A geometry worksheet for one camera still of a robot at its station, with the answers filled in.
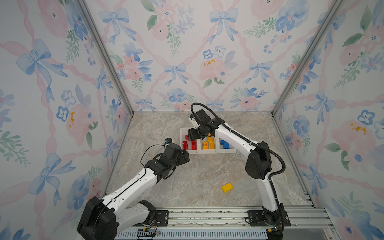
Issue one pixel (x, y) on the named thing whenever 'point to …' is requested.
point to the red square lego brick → (194, 145)
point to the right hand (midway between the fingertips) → (191, 134)
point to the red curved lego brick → (185, 145)
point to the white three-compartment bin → (218, 148)
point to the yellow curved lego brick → (205, 144)
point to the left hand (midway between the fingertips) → (183, 153)
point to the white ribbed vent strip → (195, 235)
